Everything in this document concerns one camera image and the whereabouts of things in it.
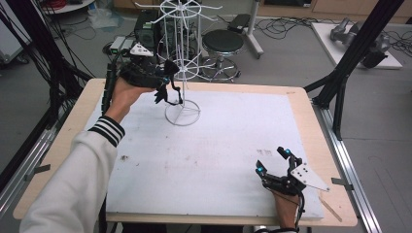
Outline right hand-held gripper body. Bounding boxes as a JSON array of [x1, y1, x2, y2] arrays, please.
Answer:
[[261, 154, 331, 197]]

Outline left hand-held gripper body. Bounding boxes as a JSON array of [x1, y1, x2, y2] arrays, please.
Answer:
[[119, 42, 167, 90]]

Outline black bow tie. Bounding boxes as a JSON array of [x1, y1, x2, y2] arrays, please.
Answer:
[[154, 81, 185, 107], [162, 59, 181, 79]]

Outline white wire display rack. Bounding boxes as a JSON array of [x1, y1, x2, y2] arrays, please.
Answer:
[[134, 0, 224, 127]]

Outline person's left hand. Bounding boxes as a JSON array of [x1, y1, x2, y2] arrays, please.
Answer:
[[104, 77, 157, 124]]

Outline person's right hand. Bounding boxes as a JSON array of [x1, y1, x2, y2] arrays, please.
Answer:
[[271, 190, 301, 229]]

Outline white power supply box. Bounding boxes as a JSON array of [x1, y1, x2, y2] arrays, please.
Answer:
[[109, 35, 126, 56], [120, 38, 137, 52]]

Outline grey metal clip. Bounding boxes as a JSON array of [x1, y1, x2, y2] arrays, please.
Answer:
[[330, 177, 355, 192], [23, 163, 52, 183]]

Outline wooden stick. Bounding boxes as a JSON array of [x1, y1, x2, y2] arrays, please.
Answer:
[[318, 195, 344, 223]]

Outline black computer tower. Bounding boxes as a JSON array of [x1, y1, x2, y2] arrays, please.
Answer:
[[133, 9, 163, 66]]

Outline white foam board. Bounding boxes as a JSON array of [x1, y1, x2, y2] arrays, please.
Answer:
[[85, 86, 326, 221]]

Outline clear plastic bag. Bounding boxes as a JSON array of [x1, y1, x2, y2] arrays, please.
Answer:
[[86, 7, 124, 31]]

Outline black round stool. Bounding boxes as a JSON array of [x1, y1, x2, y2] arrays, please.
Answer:
[[199, 29, 246, 83]]

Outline black flat box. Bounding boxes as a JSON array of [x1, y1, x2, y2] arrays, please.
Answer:
[[226, 13, 252, 35]]

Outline round white table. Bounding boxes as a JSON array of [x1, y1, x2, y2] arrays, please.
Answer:
[[41, 0, 97, 16]]

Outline white platform board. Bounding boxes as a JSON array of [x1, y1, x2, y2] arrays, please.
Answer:
[[310, 21, 404, 71]]

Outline right hand-held gripper cable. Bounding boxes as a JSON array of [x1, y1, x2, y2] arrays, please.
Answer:
[[292, 190, 306, 231]]

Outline hand-held gripper cable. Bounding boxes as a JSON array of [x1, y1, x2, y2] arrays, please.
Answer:
[[292, 190, 306, 231], [101, 50, 131, 115]]

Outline left hand-held gripper cable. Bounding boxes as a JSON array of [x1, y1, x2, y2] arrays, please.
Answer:
[[101, 50, 131, 115]]

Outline aluminium rail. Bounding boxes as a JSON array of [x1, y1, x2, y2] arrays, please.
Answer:
[[311, 99, 384, 233], [0, 106, 71, 216]]

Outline white stand post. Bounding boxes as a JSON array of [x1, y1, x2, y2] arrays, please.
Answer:
[[242, 0, 265, 60]]

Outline black metal frame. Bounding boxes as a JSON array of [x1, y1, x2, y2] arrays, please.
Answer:
[[0, 0, 95, 192], [303, 0, 406, 142]]

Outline black floor cables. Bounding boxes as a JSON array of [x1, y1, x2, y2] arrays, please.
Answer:
[[255, 15, 412, 57]]

